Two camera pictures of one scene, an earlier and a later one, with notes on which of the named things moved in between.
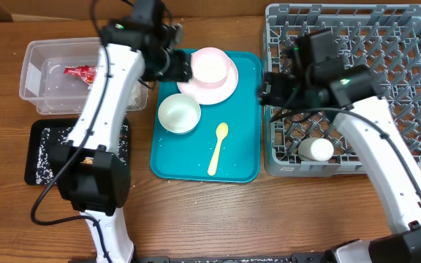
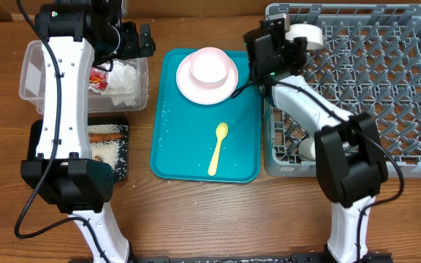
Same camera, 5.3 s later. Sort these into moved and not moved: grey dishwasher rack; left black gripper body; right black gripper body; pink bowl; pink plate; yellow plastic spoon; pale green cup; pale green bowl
Moved: right black gripper body; pale green bowl; left black gripper body
Not moved: grey dishwasher rack; pink plate; pink bowl; yellow plastic spoon; pale green cup
